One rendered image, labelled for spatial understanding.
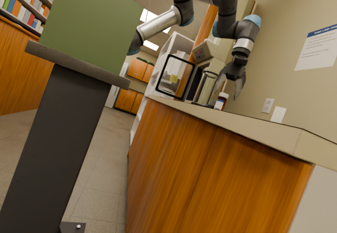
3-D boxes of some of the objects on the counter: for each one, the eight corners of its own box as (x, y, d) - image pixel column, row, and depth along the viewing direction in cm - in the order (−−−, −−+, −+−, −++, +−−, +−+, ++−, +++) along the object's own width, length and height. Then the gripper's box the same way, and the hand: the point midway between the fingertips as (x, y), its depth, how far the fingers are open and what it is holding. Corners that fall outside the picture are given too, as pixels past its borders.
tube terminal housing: (202, 113, 167) (227, 46, 166) (218, 119, 135) (249, 36, 135) (181, 106, 160) (208, 36, 160) (193, 109, 129) (226, 22, 128)
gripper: (253, 61, 71) (237, 104, 71) (222, 52, 74) (207, 94, 74) (261, 53, 62) (242, 102, 63) (225, 44, 65) (208, 91, 65)
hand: (225, 94), depth 65 cm, fingers open, 8 cm apart
